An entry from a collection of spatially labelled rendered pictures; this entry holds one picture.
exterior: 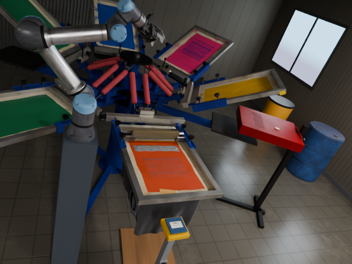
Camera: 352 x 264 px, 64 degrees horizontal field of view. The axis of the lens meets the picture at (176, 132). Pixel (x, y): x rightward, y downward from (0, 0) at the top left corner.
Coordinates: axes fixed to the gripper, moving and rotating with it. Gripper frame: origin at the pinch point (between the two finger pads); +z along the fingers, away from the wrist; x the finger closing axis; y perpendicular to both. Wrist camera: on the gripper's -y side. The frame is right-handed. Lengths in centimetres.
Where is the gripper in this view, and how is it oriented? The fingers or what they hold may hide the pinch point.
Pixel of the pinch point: (160, 40)
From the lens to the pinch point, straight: 173.8
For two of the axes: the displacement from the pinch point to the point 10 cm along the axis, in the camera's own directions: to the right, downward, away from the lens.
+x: 8.9, -1.3, -4.4
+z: 4.6, 2.9, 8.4
